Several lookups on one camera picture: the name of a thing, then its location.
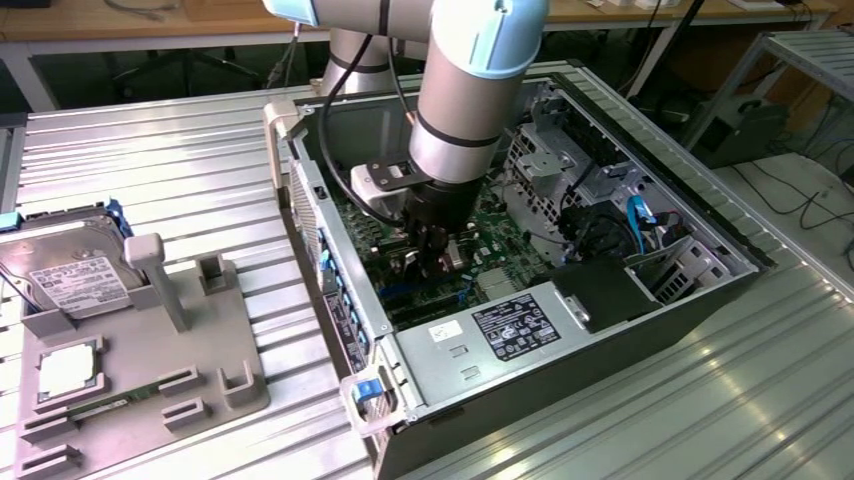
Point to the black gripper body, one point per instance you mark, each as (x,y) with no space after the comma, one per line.
(443,207)

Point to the low-profile graphics card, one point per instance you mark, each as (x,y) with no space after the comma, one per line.
(459,255)

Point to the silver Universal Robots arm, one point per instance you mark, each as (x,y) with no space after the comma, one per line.
(460,100)

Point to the blue expansion slot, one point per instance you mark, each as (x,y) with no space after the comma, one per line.
(393,290)

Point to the black expansion slot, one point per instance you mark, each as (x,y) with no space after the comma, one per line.
(427,306)

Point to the green motherboard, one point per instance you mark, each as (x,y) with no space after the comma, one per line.
(507,235)

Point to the silver chipset heatsink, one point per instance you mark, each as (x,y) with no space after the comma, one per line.
(499,282)

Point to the silver metal disk bay cage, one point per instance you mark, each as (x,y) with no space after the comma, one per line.
(547,165)

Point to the grey power supply unit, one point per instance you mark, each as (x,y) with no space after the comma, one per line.
(440,370)

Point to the black plastic shroud box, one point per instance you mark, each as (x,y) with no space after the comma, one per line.
(600,295)

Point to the blue case latch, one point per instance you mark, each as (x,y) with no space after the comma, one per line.
(367,391)

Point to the open black PC case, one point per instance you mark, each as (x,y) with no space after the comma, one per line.
(600,370)

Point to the black box device on floor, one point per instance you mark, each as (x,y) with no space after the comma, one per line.
(740,135)

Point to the white side table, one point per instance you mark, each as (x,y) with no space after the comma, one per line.
(767,210)

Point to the hard disk with white label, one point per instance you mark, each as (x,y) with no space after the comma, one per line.
(66,260)

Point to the green RAM stick on rack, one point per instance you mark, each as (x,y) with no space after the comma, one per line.
(113,400)

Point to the wooden desk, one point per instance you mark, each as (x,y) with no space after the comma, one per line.
(167,20)

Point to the grey plastic parts rack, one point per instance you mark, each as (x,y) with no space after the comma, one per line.
(133,440)

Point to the silver CPU chip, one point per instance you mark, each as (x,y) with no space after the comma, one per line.
(66,370)

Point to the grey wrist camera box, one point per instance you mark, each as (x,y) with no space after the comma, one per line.
(373,192)

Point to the grey metal shelf frame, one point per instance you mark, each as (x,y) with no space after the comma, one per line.
(807,50)

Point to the grey aluminium profile frame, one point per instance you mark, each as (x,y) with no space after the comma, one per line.
(12,160)

